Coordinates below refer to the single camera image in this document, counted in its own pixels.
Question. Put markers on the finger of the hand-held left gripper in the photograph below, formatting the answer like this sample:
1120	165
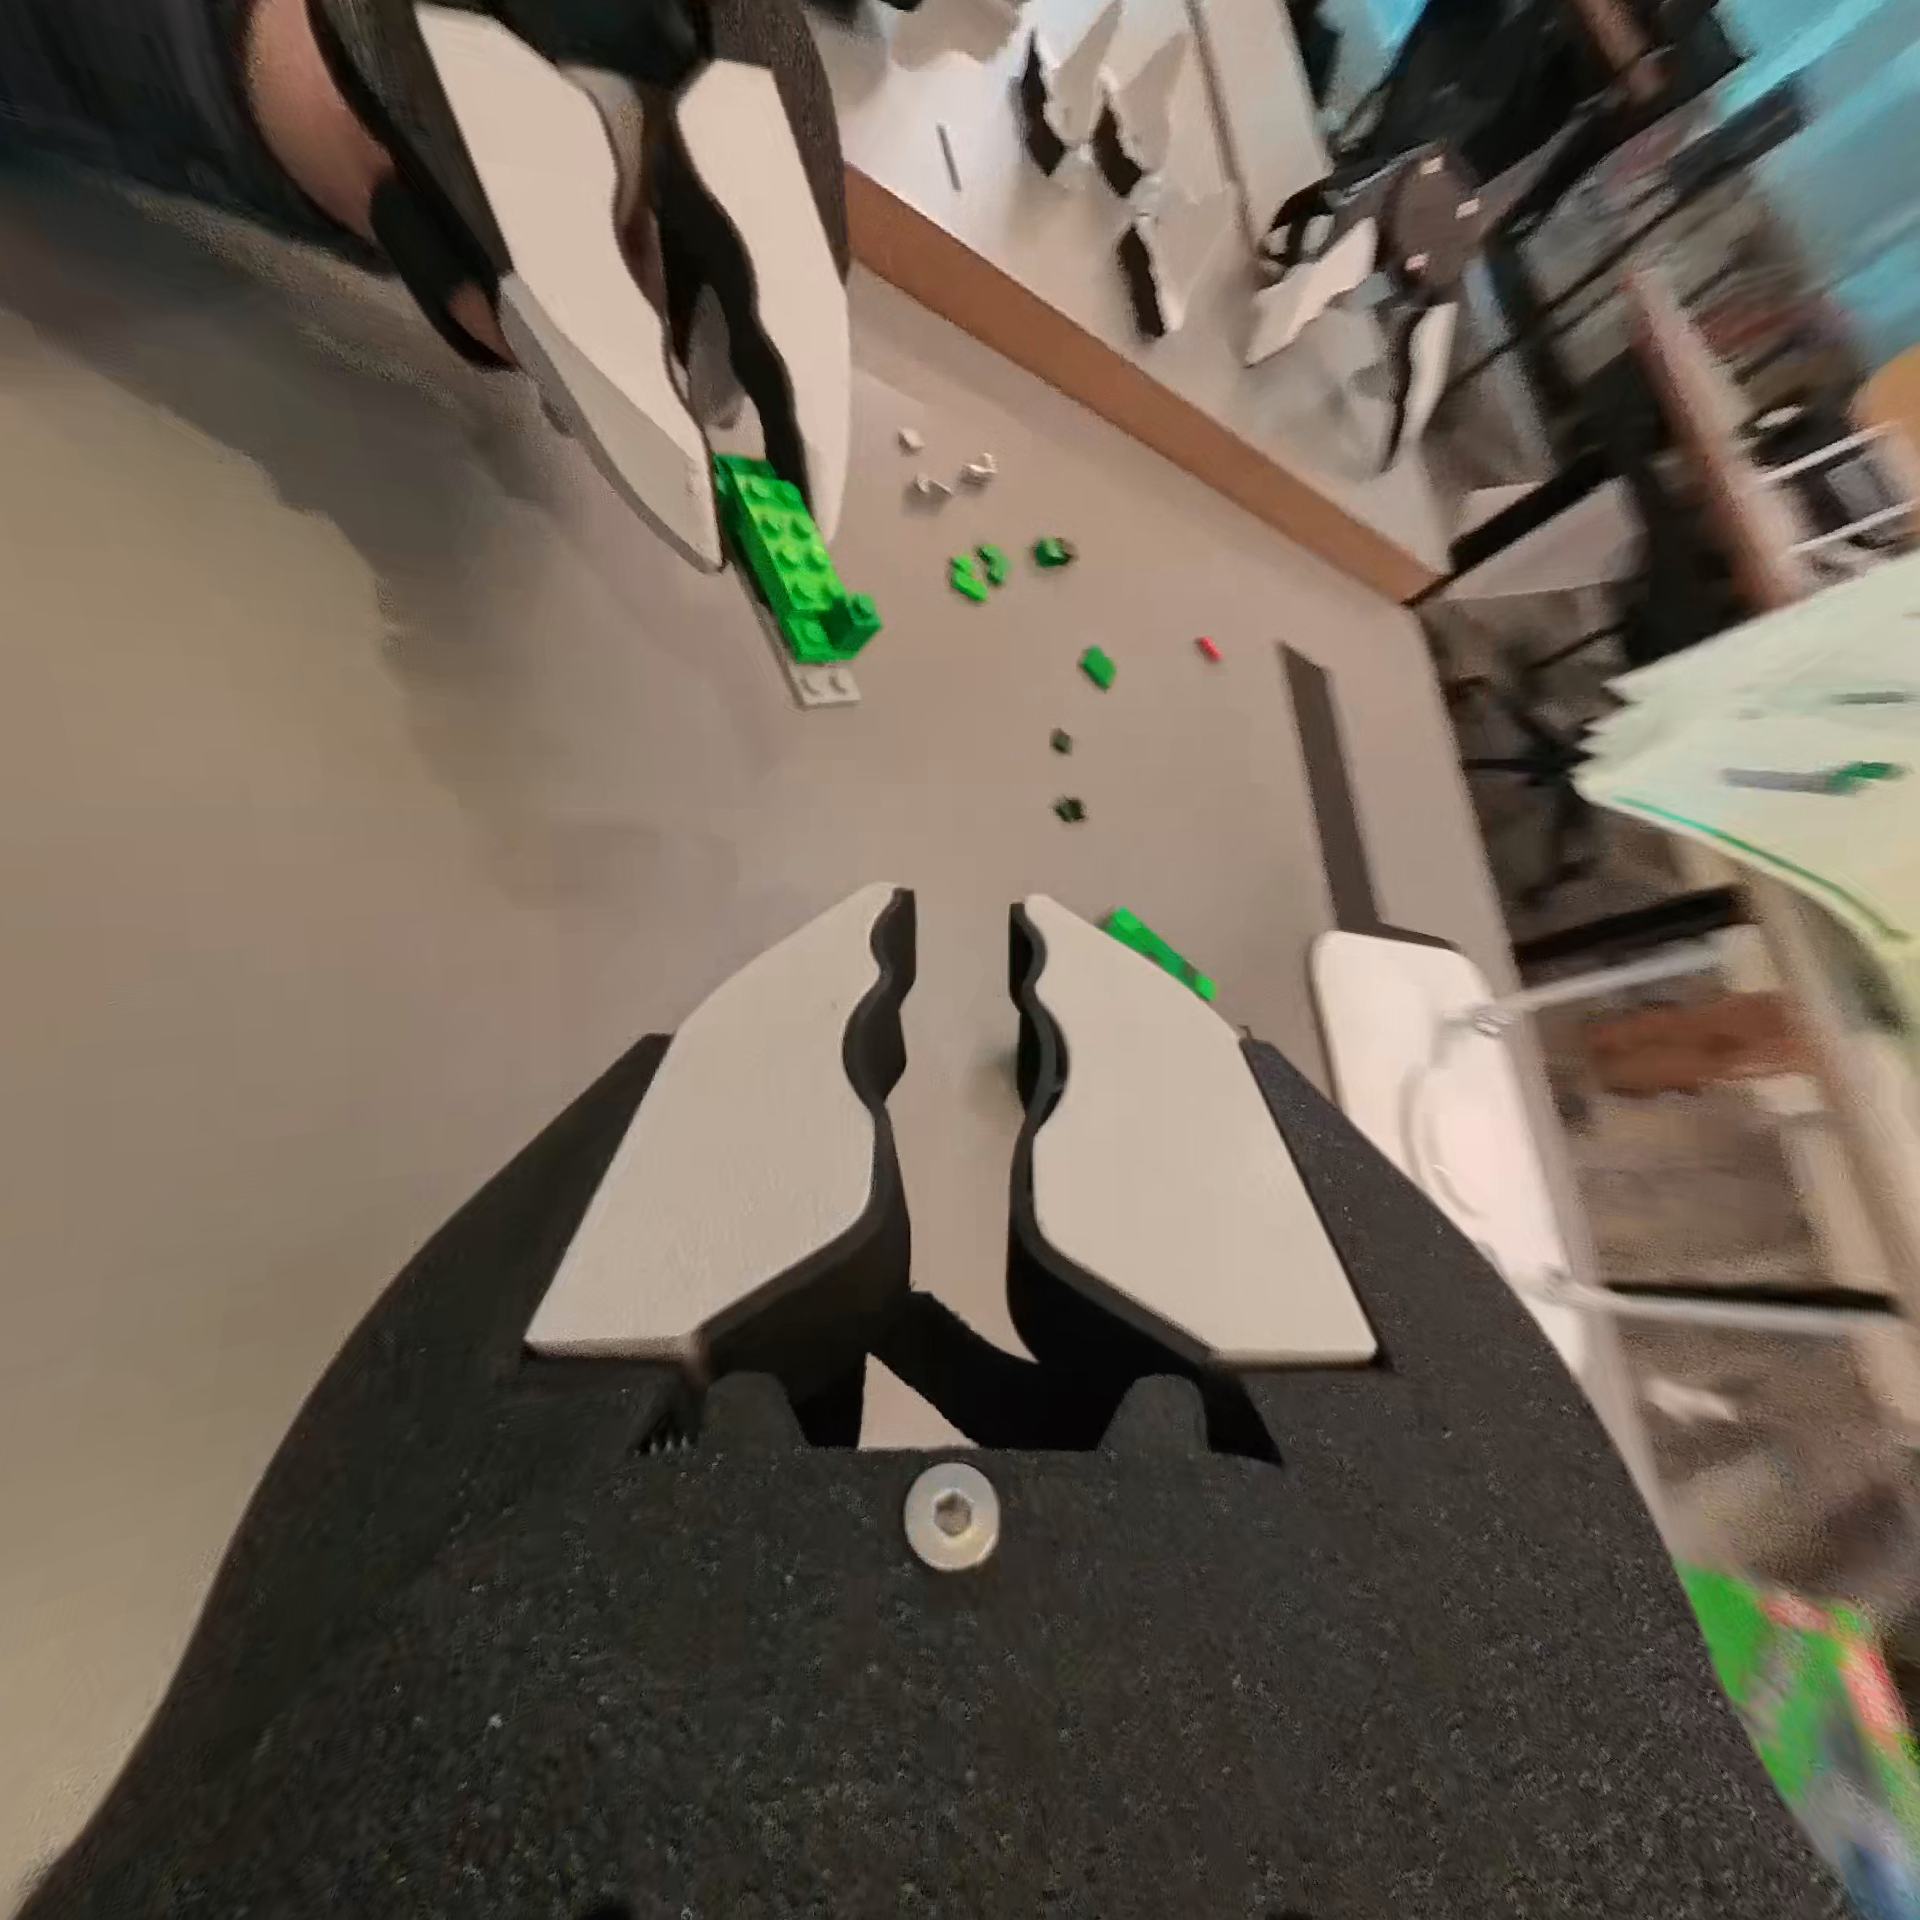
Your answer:
570	300
779	254

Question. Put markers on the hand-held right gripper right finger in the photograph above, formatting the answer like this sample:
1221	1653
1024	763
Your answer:
1171	1170

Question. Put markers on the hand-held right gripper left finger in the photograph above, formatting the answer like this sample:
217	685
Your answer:
720	1141

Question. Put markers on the green brick assembly grey base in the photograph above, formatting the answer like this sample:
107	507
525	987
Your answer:
796	569

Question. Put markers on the person's left forearm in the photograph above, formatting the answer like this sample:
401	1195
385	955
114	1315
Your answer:
119	89

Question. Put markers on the white desk with wood edge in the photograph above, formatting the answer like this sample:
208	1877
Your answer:
1019	224

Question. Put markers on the grey desk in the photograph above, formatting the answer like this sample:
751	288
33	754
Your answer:
451	901

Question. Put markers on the black desk slot cover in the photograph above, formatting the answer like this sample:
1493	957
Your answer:
1328	780

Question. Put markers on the spare gripper on desk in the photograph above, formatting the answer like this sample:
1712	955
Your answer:
1319	284

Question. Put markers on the person's left hand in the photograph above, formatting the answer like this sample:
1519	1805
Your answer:
307	118

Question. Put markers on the flat green brick plate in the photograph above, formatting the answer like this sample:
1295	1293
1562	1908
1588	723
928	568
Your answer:
1162	944

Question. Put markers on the small green angled brick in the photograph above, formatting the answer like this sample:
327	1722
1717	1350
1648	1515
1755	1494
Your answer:
972	579

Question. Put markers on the green printed instruction booklet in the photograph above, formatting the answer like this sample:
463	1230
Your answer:
1769	721

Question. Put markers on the green printed packaging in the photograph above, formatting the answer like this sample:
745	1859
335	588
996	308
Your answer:
1785	1694

